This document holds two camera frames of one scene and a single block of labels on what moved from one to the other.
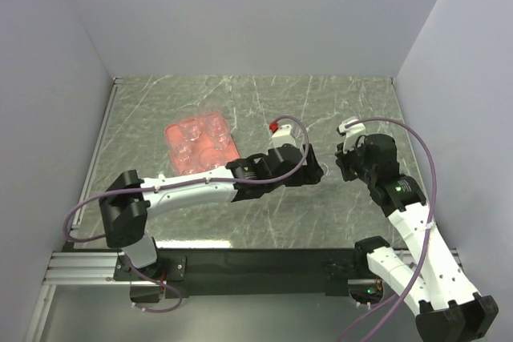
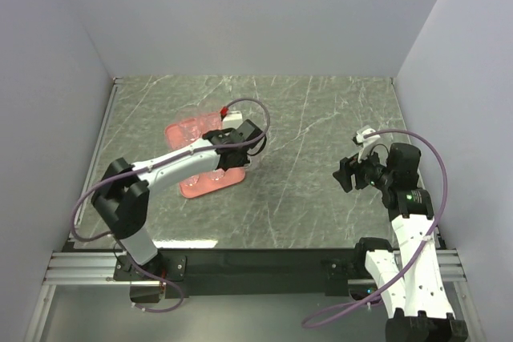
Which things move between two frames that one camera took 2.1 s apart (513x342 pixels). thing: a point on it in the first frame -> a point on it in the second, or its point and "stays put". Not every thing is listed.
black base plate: x=243 y=271 stays put
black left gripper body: x=294 y=180 -> x=244 y=160
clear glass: x=191 y=129 stays put
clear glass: x=325 y=168 -> x=259 y=147
